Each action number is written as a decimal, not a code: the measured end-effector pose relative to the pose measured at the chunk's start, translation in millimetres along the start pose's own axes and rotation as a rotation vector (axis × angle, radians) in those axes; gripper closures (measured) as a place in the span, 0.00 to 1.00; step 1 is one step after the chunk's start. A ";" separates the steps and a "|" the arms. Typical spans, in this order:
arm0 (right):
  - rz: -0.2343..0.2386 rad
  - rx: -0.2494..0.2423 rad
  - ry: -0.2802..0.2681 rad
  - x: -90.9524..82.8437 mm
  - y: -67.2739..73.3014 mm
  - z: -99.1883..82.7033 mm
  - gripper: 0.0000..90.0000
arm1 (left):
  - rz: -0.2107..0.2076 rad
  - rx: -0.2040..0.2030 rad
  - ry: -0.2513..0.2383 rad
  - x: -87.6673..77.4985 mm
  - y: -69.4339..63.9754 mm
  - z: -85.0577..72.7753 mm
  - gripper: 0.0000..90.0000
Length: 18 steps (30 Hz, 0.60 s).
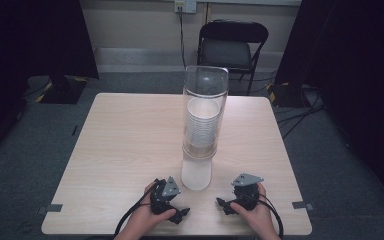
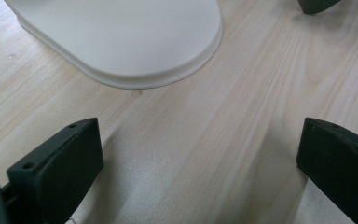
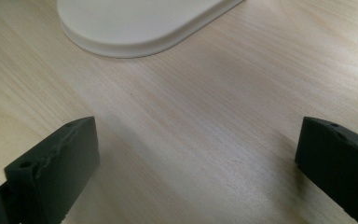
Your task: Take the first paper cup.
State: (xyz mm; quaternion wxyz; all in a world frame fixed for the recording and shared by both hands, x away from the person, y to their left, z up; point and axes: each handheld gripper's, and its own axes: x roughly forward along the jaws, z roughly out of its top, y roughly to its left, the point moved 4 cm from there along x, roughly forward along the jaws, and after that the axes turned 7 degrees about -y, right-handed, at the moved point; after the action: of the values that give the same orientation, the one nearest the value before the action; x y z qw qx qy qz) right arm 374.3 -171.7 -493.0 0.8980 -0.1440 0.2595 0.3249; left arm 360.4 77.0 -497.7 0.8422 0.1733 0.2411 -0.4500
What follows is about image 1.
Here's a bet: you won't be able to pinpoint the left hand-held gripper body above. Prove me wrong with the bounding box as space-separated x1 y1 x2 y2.
149 175 182 216

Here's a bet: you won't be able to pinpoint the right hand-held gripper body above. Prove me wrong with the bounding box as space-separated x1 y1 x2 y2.
230 172 265 212

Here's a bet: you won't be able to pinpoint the person's left hand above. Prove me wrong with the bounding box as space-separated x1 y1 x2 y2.
125 181 178 235

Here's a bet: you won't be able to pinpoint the person's right hand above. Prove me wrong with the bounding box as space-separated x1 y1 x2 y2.
229 182 278 234

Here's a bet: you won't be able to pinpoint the white paper cup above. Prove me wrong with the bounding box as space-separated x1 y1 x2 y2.
180 156 213 192

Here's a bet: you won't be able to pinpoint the grey tape strip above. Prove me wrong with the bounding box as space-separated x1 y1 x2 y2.
37 203 64 215
291 200 315 211

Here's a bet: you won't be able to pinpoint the stack of white paper cups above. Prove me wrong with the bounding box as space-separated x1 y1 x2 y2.
185 96 222 150

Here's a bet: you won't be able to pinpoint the black stand base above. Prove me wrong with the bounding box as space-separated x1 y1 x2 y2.
34 74 90 105
267 81 318 109

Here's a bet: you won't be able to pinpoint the clear plastic cup dispenser tube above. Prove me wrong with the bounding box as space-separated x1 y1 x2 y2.
180 65 230 161

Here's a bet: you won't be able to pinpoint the black folding chair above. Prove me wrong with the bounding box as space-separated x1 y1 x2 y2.
196 19 270 97

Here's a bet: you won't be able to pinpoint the black curtain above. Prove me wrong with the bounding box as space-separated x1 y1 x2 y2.
0 0 100 168
274 0 384 214

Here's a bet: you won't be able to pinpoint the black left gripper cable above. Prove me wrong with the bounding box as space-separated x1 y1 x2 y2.
113 184 159 240

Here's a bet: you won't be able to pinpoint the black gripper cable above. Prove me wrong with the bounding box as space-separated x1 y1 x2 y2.
239 191 285 240
113 184 159 240

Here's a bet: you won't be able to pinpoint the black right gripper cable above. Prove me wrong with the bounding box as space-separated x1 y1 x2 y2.
239 191 285 240

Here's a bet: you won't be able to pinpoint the black floor cables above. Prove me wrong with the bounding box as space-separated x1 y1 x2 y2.
273 89 329 140

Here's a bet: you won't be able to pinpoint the black wall outlet cable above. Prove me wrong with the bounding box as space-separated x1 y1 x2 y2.
178 6 188 71

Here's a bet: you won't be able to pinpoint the white wall outlet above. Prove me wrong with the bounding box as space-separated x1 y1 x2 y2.
174 0 198 15

